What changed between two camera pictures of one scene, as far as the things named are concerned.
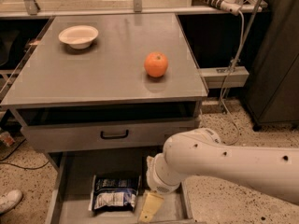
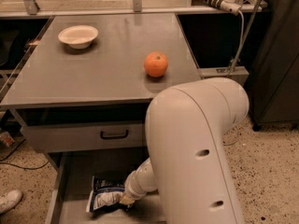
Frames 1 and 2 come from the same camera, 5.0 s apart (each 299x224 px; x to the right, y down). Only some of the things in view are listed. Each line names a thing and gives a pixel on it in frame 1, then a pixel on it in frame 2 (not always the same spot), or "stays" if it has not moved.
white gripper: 154,180 -> 132,189
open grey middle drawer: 69,174 stays
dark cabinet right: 272,92 stays
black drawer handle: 102,136 stays
